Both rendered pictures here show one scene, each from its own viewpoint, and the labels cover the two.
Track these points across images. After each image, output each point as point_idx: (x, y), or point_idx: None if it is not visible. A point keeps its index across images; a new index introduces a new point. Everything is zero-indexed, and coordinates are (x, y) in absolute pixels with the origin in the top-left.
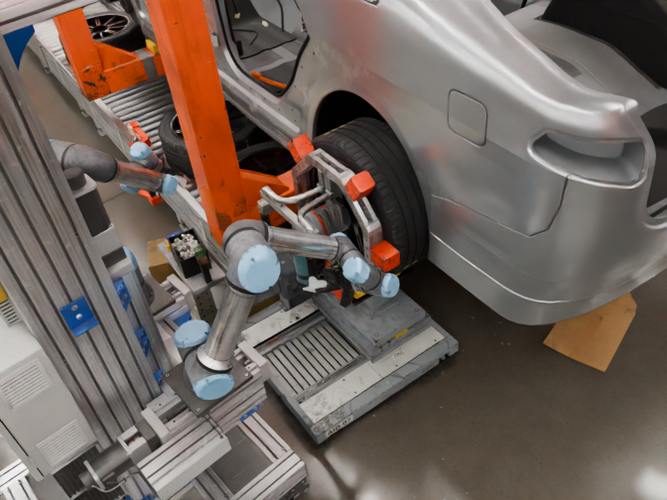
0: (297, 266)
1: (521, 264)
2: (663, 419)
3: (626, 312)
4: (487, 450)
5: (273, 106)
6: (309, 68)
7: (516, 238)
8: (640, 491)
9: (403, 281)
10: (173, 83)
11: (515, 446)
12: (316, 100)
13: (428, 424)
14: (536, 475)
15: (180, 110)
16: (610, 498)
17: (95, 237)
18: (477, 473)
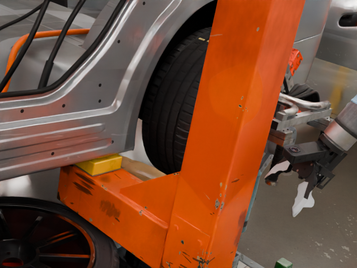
0: (251, 208)
1: (313, 57)
2: None
3: (133, 161)
4: (273, 233)
5: (46, 110)
6: (156, 0)
7: (315, 40)
8: (269, 189)
9: None
10: (283, 13)
11: (264, 222)
12: (170, 35)
13: (266, 257)
14: (280, 218)
15: (269, 61)
16: (279, 198)
17: None
18: (293, 240)
